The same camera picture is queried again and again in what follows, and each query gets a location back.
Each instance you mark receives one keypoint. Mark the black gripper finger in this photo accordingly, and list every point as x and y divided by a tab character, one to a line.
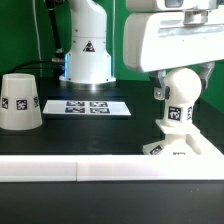
205	72
157	79

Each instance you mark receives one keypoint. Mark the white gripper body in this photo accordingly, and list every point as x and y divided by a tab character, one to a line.
159	41

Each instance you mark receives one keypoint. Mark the white lamp bulb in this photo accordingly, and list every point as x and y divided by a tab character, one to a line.
184	89

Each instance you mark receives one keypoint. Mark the white lamp base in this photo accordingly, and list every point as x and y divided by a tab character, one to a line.
174	142

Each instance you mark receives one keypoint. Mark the white lamp shade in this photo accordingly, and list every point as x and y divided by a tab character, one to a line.
19	102

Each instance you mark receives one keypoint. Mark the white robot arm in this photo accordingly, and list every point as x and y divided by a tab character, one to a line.
87	64

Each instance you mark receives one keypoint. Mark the white marker plate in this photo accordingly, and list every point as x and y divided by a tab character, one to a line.
104	108

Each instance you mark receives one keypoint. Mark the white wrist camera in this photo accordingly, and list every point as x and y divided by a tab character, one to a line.
170	5

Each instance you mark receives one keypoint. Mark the white L-shaped fence wall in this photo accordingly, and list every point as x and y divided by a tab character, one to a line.
207	164

